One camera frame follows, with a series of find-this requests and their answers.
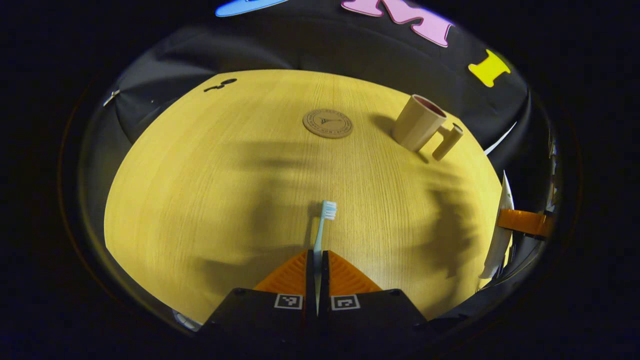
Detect round cork coaster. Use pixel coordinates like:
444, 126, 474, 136
302, 109, 354, 140

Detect light blue toothbrush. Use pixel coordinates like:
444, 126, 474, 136
312, 200, 339, 316

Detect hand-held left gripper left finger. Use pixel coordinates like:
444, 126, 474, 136
197, 250, 317, 342

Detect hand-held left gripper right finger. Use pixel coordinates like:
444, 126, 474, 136
319, 250, 437, 346

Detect beige cup with handle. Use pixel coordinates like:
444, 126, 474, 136
391, 94, 465, 162

